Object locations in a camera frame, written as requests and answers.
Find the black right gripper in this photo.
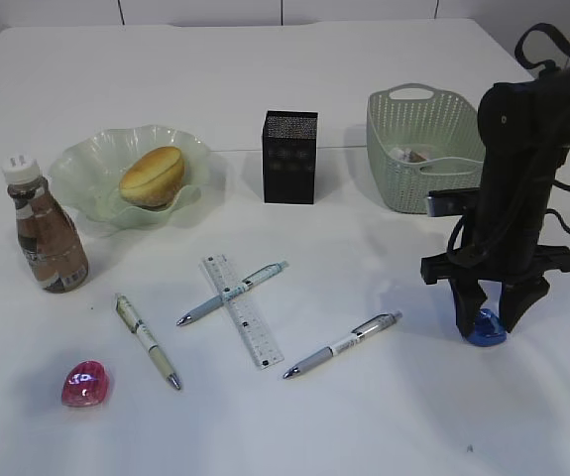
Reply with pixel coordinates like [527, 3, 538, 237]
[420, 218, 570, 338]

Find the white paper ball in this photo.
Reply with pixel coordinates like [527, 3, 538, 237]
[390, 147, 412, 163]

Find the brown bread loaf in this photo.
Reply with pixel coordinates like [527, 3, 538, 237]
[118, 146, 185, 208]

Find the brown coffee drink bottle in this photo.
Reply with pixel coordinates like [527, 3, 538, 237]
[2, 155, 89, 294]

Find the small grey paper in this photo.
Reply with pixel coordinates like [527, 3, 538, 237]
[408, 151, 428, 163]

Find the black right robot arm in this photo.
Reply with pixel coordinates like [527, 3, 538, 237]
[420, 67, 570, 338]

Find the grey grip ballpoint pen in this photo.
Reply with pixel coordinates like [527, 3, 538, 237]
[283, 310, 403, 380]

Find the green plastic woven basket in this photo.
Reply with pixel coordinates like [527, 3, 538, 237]
[366, 83, 485, 214]

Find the black mesh pen holder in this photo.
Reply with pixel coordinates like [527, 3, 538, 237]
[262, 110, 318, 204]

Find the blue grip pen on ruler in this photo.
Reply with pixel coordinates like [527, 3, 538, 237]
[176, 261, 288, 326]

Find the beige grip ballpoint pen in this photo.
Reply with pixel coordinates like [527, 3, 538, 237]
[114, 294, 181, 391]

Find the green wavy glass plate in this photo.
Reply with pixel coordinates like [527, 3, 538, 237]
[49, 125, 210, 229]

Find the clear plastic ruler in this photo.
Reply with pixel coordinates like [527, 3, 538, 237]
[202, 255, 284, 368]

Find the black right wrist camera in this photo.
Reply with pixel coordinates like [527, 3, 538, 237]
[425, 187, 479, 217]

